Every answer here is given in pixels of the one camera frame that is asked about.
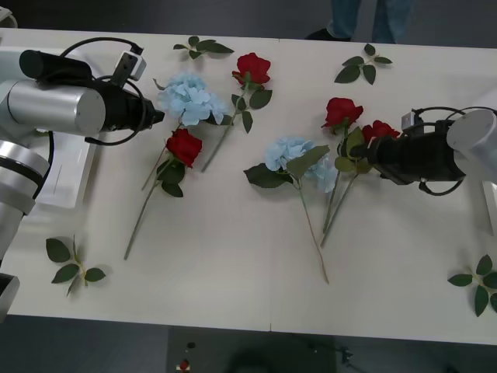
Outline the pale blue flower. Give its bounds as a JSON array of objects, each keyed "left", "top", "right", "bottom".
[
  {"left": 141, "top": 72, "right": 234, "bottom": 191},
  {"left": 243, "top": 135, "right": 339, "bottom": 284}
]

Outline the loose green leaf twig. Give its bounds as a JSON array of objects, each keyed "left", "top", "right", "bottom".
[
  {"left": 447, "top": 254, "right": 497, "bottom": 318},
  {"left": 333, "top": 42, "right": 393, "bottom": 85},
  {"left": 172, "top": 35, "right": 235, "bottom": 61},
  {"left": 45, "top": 235, "right": 106, "bottom": 298}
]

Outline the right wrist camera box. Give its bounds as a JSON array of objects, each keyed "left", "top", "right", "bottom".
[{"left": 401, "top": 110, "right": 424, "bottom": 131}]

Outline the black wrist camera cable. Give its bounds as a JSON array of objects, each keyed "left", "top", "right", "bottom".
[
  {"left": 411, "top": 105, "right": 467, "bottom": 197},
  {"left": 48, "top": 37, "right": 156, "bottom": 172}
]

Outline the red rose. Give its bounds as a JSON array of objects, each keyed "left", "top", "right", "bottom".
[
  {"left": 321, "top": 96, "right": 365, "bottom": 234},
  {"left": 123, "top": 127, "right": 203, "bottom": 260},
  {"left": 200, "top": 52, "right": 273, "bottom": 173},
  {"left": 320, "top": 120, "right": 401, "bottom": 248}
]

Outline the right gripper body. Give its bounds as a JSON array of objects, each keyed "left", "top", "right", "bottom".
[{"left": 372, "top": 134, "right": 424, "bottom": 186}]

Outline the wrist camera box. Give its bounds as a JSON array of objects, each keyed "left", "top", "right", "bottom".
[
  {"left": 110, "top": 50, "right": 147, "bottom": 85},
  {"left": 401, "top": 110, "right": 424, "bottom": 131}
]

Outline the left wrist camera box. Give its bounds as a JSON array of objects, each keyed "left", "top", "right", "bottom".
[{"left": 110, "top": 50, "right": 147, "bottom": 85}]

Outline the person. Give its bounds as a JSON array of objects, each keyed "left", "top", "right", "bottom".
[{"left": 304, "top": 0, "right": 415, "bottom": 44}]

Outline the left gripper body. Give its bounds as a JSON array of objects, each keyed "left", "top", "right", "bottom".
[{"left": 130, "top": 92, "right": 157, "bottom": 134}]

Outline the shallow white box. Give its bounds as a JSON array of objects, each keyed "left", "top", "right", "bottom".
[
  {"left": 480, "top": 179, "right": 497, "bottom": 235},
  {"left": 0, "top": 45, "right": 99, "bottom": 225}
]

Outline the black left wrist camera cable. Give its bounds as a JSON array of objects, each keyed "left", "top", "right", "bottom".
[{"left": 48, "top": 37, "right": 156, "bottom": 172}]

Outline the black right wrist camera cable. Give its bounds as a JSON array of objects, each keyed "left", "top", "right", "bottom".
[{"left": 411, "top": 105, "right": 467, "bottom": 197}]

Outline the dark robot base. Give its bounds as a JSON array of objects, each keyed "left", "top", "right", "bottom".
[{"left": 166, "top": 326, "right": 354, "bottom": 373}]

